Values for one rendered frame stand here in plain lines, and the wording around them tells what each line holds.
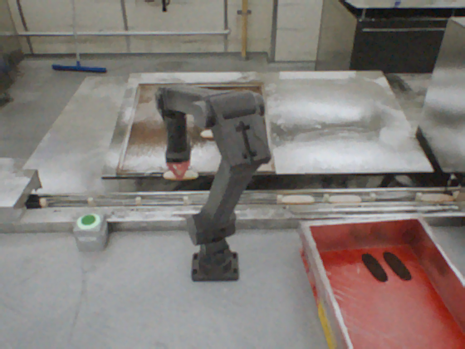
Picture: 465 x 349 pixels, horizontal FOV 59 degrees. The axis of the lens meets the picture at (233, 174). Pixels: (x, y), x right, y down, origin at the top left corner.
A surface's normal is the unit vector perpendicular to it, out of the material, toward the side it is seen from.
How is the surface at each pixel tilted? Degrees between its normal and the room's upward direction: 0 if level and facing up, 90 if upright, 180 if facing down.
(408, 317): 0
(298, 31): 90
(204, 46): 90
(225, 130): 51
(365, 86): 10
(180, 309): 0
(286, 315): 0
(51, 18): 90
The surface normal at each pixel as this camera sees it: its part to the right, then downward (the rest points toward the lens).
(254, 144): 0.32, -0.09
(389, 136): 0.00, -0.70
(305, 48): 0.03, 0.58
